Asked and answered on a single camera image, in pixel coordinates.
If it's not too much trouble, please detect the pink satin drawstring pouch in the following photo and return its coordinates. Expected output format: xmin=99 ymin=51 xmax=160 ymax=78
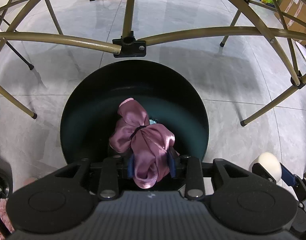
xmin=109 ymin=98 xmax=175 ymax=189

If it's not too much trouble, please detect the light blue fluffy ball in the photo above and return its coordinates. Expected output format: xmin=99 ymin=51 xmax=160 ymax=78
xmin=150 ymin=119 xmax=158 ymax=125

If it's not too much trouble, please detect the black trash bin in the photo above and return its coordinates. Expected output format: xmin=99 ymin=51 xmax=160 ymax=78
xmin=60 ymin=60 xmax=210 ymax=192

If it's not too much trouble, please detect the folding camping table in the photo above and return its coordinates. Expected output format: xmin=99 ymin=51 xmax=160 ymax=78
xmin=0 ymin=0 xmax=306 ymax=127

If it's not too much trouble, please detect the pink fluffy rug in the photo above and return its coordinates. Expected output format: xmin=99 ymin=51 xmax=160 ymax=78
xmin=0 ymin=199 xmax=14 ymax=233

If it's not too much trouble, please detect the large cardboard box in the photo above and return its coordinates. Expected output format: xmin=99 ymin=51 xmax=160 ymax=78
xmin=277 ymin=0 xmax=306 ymax=33

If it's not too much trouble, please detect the black camera tripod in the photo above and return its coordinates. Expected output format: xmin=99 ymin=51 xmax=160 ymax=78
xmin=6 ymin=41 xmax=34 ymax=70

